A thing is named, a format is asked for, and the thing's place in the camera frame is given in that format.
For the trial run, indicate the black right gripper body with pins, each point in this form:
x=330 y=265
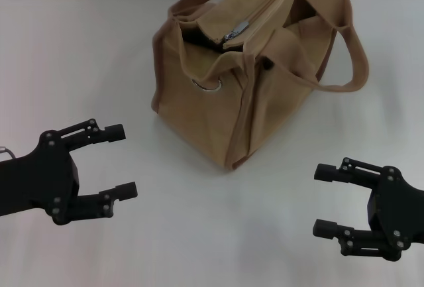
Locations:
x=394 y=210

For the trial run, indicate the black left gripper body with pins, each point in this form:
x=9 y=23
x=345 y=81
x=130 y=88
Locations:
x=43 y=181

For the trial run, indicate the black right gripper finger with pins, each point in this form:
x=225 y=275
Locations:
x=351 y=172
x=357 y=242

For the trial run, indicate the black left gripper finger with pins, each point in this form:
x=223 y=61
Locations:
x=99 y=134
x=96 y=204

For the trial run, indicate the khaki canvas food bag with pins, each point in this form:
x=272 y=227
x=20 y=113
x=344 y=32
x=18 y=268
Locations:
x=198 y=118

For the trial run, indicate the silver zipper pull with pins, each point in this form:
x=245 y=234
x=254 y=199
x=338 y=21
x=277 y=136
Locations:
x=240 y=28

